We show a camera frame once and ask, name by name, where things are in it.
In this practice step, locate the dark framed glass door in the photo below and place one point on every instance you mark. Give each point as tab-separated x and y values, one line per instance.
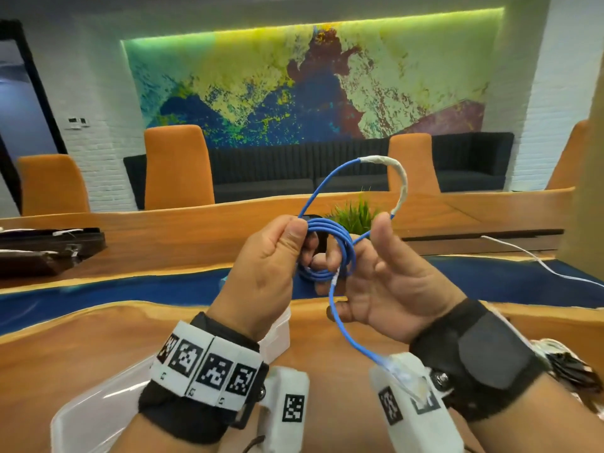
23	117

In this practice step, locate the white wall thermostat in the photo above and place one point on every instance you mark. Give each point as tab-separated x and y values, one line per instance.
73	121

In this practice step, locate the wooden table with blue inlay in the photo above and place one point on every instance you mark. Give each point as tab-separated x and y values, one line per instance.
118	334

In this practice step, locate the person's left hand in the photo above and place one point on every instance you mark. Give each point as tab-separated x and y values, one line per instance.
259	283

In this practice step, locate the black left wristband with markers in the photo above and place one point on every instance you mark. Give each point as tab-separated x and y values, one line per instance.
174	415

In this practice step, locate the colourful abstract wall painting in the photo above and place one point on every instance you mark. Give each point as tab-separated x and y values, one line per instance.
236	75

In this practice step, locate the clear plastic container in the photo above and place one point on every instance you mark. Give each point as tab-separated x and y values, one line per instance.
89	415

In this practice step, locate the green potted plant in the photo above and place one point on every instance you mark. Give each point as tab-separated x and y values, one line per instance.
354	216

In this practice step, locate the orange chair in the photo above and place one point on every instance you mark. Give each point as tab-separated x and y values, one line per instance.
52	183
177	169
417	160
568	155

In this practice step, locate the person's left forearm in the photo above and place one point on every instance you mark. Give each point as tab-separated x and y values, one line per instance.
151	441

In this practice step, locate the person's right hand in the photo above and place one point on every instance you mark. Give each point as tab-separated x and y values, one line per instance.
396	292

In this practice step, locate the black sofa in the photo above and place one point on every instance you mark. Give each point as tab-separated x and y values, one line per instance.
264	165

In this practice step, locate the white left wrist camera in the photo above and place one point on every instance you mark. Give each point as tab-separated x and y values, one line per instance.
283	438

